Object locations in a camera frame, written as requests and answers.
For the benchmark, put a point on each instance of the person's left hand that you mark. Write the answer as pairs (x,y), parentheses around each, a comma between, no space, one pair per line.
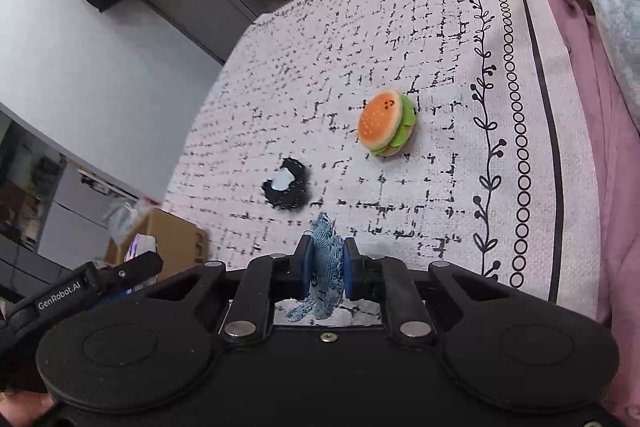
(22,409)

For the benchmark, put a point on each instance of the brown cardboard box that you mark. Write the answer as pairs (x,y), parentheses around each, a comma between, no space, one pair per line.
(175,237)

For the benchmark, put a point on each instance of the grey white cabinet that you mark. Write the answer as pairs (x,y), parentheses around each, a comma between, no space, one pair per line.
(65,207)

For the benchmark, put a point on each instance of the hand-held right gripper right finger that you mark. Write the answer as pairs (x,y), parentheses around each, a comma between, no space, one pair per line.
(354,269)

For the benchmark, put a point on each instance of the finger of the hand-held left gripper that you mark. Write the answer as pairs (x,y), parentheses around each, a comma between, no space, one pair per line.
(132,268)

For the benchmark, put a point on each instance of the hamburger plush toy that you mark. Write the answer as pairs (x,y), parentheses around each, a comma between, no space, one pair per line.
(382,117)

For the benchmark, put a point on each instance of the pastel printed quilt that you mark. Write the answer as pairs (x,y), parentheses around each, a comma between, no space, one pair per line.
(620,7)

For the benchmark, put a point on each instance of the white black patterned blanket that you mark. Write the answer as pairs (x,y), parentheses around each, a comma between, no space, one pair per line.
(400,32)

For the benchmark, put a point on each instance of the grey plastic bags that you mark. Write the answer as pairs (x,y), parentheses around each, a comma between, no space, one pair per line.
(122,222)

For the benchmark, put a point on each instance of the blue knitted cloth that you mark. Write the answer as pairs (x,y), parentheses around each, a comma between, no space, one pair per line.
(327,257)

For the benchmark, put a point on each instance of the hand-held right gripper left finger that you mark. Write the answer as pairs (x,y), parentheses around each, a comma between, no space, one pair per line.
(304,267)

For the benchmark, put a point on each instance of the pink bed sheet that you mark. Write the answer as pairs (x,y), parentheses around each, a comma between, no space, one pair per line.
(600,132)

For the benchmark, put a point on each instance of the black scrunchie with white patch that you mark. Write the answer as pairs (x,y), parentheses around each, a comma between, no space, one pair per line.
(295,192)

